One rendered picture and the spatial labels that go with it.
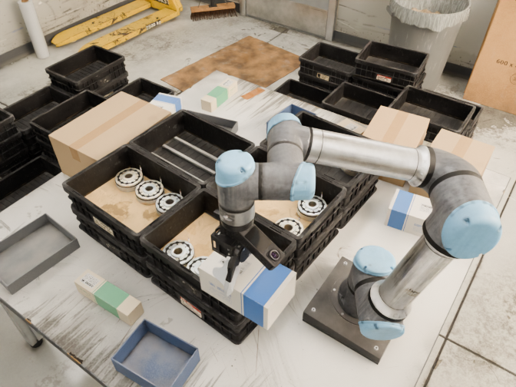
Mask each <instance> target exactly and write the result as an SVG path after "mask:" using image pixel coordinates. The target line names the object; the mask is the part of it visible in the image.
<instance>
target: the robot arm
mask: <svg viewBox="0 0 516 387"><path fill-rule="evenodd" d="M266 140H267V163H255V162H254V160H253V157H252V156H251V155H250V154H249V153H247V152H242V151H241V150H229V151H227V152H225V153H223V154H221V155H220V156H219V157H218V159H217V162H216V176H215V181H216V183H217V196H218V204H219V208H218V209H216V210H215V211H214V212H213V216H214V217H216V218H218V219H219V221H220V225H219V226H218V227H217V228H216V229H215V231H214V232H213V233H212V234H211V235H210V238H211V244H212V250H213V251H215V252H217V253H219V254H220V255H221V256H224V257H225V258H227V257H228V256H229V257H230V259H229V260H225V262H224V264H223V266H222V267H214V268H213V275H214V276H215V277H216V278H217V279H218V280H219V281H220V282H221V283H222V284H223V287H224V296H225V297H228V296H229V295H230V294H231V293H232V292H233V288H234V286H235V284H236V280H237V276H238V274H239V273H240V267H239V264H240V262H241V263H243V262H245V260H246V259H247V258H248V257H249V256H250V255H251V254H253V255H254V256H255V257H256V258H257V259H258V260H259V261H260V262H261V263H262V264H263V265H264V266H265V267H266V268H267V269H268V270H274V269H275V268H276V267H278V265H279V264H280V263H281V262H282V261H283V259H284V257H285V253H284V252H283V251H282V250H281V249H280V248H279V247H278V246H277V245H276V244H275V243H274V242H273V241H272V240H271V239H269V238H268V237H267V236H266V235H265V234H264V233H263V232H262V231H261V230H260V229H259V228H258V227H257V226H256V225H255V224H254V223H253V221H254V216H255V200H290V201H295V200H311V199H312V198H313V197H314V194H315V189H316V171H315V167H314V165H313V164H311V163H314V164H321V165H326V166H330V167H338V168H342V169H347V170H354V171H358V172H363V173H367V174H374V175H379V176H383V177H391V178H395V179H399V180H407V181H408V182H409V184H410V185H411V186H413V187H419V188H422V189H423V190H424V191H426V193H427V194H428V196H429V199H430V202H431V205H432V212H431V213H430V214H429V215H428V217H427V218H426V219H425V221H424V222H423V224H422V233H423V234H422V235H421V236H420V238H419V239H418V240H417V242H416V243H415V244H414V245H413V247H412V248H411V249H410V250H409V251H408V252H407V253H406V255H405V256H404V257H403V258H402V260H401V261H400V262H399V264H398V265H397V266H395V265H396V261H395V257H394V256H393V255H392V254H391V253H390V252H389V251H388V250H385V248H383V247H380V246H373V245H370V246H364V247H362V248H360V249H359V250H358V251H357V252H356V254H355V256H354V257H353V263H352V267H351V270H350V272H349V276H348V277H347V278H346V279H345V280H343V281H342V283H341V285H340V286H339V290H338V294H337V298H338V301H339V305H340V306H341V307H342V309H343V310H344V311H345V312H346V313H347V314H348V315H350V316H351V317H353V318H356V319H358V320H359V321H358V324H359V328H360V332H361V334H363V335H364V337H366V338H369V339H374V340H390V339H397V338H398V337H400V336H402V335H403V334H404V333H405V326H404V323H403V320H404V319H405V318H406V317H407V316H408V315H409V313H410V312H411V310H412V302H413V301H414V300H415V299H416V298H417V297H418V296H419V295H420V294H421V293H422V292H423V291H424V290H425V288H426V287H427V286H428V285H429V284H430V283H431V282H432V281H433V280H434V279H435V278H436V277H437V276H438V275H439V274H440V273H441V272H442V271H443V270H444V269H445V268H446V267H447V266H448V264H449V263H450V262H451V261H452V260H453V259H456V260H459V259H472V258H476V257H479V254H486V253H488V252H489V251H491V250H492V249H493V248H494V247H495V246H496V245H497V244H498V242H499V240H500V239H501V235H502V225H501V221H500V216H499V213H498V211H497V209H496V208H495V206H494V204H493V203H492V200H491V198H490V195H489V193H488V191H487V188H486V186H485V183H484V181H483V179H482V176H481V175H480V173H479V172H478V170H477V169H476V168H475V167H474V166H473V165H472V164H470V163H469V162H467V161H466V160H465V159H463V158H461V157H459V156H457V155H455V154H452V153H449V152H447V151H445V150H441V149H438V148H435V147H429V146H425V145H419V146H417V148H414V147H406V146H402V145H397V144H390V143H386V142H382V141H375V140H371V139H367V138H363V137H356V136H352V135H348V134H340V133H336V132H332V131H325V130H321V129H317V128H313V127H306V126H302V125H301V123H300V121H299V118H297V117H296V116H295V115H294V114H291V113H280V114H277V115H275V116H274V117H272V119H271V120H270V122H269V123H268V131H267V134H266ZM303 161H305V162H303ZM306 162H309V163H306ZM219 229H220V230H219ZM214 241H215V244H216V247H214V246H213V242H214Z"/></svg>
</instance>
